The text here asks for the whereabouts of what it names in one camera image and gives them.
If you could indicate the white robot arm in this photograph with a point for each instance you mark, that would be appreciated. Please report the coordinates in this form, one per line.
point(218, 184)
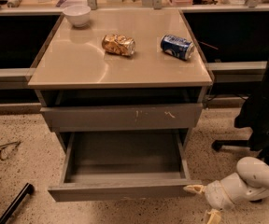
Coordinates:
point(249, 182)

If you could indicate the blue soda can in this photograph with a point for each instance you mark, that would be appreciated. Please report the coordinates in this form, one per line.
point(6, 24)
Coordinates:
point(176, 46)

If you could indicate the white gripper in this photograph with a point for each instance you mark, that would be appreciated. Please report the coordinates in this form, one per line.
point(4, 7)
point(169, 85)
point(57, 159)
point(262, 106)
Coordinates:
point(214, 194)

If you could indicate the grey drawer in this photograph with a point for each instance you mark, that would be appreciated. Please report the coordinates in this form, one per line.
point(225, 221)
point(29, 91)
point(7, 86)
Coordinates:
point(102, 166)
point(121, 117)

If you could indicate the black chair leg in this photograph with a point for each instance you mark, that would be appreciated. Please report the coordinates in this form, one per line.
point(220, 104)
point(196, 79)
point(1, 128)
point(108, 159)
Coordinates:
point(28, 189)

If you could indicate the grey top drawer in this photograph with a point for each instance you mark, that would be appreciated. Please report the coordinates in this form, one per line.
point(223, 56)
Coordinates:
point(121, 117)

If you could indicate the white bowl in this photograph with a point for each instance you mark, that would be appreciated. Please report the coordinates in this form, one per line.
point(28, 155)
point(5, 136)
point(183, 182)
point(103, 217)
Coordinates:
point(77, 15)

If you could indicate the grey drawer cabinet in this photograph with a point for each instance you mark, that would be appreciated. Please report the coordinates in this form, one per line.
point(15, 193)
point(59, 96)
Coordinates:
point(76, 71)

